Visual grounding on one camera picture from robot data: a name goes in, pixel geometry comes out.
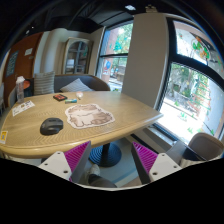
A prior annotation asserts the yellow sticker label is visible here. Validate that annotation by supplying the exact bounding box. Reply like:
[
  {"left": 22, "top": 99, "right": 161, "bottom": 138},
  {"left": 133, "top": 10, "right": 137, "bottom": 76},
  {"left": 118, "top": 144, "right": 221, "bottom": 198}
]
[{"left": 0, "top": 131, "right": 8, "bottom": 144}]

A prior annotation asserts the grey white pillow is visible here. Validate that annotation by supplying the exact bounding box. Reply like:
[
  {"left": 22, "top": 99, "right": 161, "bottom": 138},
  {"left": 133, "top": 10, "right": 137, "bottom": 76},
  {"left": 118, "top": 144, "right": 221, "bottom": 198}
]
[{"left": 60, "top": 79, "right": 91, "bottom": 92}]

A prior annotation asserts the clear water bottle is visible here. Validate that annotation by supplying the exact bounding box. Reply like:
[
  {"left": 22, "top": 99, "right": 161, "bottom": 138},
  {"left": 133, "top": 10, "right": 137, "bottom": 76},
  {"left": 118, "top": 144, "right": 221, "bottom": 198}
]
[{"left": 16, "top": 76, "right": 25, "bottom": 103}]

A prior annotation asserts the black red small box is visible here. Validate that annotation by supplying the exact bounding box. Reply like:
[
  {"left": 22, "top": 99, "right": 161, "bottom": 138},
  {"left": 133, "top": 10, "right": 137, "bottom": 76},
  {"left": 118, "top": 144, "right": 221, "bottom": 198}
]
[{"left": 53, "top": 94, "right": 67, "bottom": 102}]

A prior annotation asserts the black table pedestal base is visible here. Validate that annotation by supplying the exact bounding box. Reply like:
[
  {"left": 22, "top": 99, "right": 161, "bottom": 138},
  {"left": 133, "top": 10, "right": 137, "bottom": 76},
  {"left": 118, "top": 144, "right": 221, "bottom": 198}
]
[{"left": 89, "top": 143, "right": 122, "bottom": 167}]

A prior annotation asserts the person's shoe and leg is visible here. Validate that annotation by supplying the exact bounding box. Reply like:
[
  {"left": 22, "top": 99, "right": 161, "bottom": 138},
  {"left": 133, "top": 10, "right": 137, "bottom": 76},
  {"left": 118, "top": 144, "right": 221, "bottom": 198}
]
[{"left": 87, "top": 164, "right": 116, "bottom": 188}]

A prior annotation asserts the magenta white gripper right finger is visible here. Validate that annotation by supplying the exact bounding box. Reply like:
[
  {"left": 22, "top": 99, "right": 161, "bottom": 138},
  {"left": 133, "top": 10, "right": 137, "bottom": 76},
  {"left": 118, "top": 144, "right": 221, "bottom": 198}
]
[{"left": 131, "top": 142, "right": 181, "bottom": 184}]

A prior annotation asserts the striped grey cushion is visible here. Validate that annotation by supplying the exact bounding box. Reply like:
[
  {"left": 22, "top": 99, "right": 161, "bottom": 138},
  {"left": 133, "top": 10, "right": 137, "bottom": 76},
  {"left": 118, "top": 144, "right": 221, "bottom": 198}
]
[{"left": 34, "top": 71, "right": 55, "bottom": 95}]

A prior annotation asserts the teal small pack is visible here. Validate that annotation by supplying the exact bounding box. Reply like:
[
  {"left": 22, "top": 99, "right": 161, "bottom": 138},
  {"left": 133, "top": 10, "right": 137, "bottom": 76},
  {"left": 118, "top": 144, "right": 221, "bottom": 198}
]
[{"left": 65, "top": 99, "right": 77, "bottom": 104}]

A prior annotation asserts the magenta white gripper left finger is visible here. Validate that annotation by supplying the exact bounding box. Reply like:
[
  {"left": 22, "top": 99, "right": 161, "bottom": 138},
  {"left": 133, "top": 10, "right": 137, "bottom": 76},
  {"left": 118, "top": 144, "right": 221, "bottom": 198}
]
[{"left": 40, "top": 141, "right": 91, "bottom": 183}]

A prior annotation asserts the small white object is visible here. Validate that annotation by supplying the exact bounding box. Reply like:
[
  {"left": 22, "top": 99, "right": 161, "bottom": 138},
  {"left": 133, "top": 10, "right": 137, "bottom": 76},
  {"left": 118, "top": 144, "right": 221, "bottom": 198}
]
[{"left": 76, "top": 92, "right": 83, "bottom": 100}]

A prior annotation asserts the dark grey bench sofa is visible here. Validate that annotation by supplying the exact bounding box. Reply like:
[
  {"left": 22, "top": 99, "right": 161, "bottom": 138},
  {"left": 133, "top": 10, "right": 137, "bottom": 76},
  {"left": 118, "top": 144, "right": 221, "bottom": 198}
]
[{"left": 25, "top": 74, "right": 110, "bottom": 97}]

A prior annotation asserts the black computer mouse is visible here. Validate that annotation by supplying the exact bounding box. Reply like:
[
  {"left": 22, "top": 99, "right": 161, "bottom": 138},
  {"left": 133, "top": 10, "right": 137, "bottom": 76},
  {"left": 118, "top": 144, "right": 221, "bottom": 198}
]
[{"left": 40, "top": 118, "right": 63, "bottom": 135}]

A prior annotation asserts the beige chair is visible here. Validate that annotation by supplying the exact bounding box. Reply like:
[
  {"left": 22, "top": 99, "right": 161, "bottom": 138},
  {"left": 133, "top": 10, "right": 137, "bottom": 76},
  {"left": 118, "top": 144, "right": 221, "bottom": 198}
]
[{"left": 180, "top": 133, "right": 224, "bottom": 168}]

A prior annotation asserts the orange wooden door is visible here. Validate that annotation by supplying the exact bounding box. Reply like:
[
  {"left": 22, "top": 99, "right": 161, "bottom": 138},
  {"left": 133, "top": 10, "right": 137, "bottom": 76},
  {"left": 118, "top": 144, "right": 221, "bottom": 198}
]
[{"left": 3, "top": 32, "right": 43, "bottom": 104}]

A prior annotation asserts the white paper sheet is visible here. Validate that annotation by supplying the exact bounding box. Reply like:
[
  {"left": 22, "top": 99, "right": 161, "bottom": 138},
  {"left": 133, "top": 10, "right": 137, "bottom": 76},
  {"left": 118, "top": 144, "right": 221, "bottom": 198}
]
[{"left": 12, "top": 100, "right": 35, "bottom": 116}]

